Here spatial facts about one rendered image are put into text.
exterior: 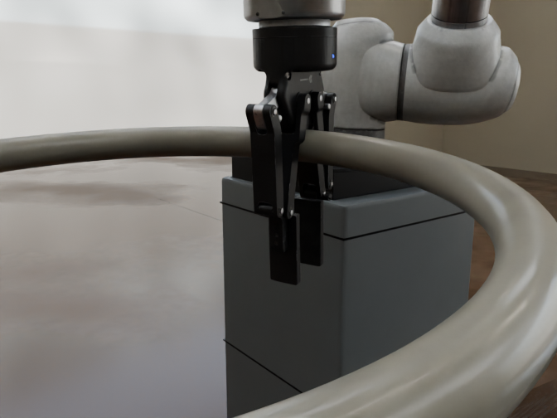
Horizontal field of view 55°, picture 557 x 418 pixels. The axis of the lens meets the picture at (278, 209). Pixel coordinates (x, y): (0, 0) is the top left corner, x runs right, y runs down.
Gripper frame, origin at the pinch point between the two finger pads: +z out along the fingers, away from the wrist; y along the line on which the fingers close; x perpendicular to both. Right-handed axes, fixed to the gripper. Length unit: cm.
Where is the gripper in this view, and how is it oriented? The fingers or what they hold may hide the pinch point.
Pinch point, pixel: (297, 241)
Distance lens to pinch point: 53.1
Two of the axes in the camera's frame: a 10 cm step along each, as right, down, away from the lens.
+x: 8.7, 1.3, -4.8
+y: -5.0, 2.6, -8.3
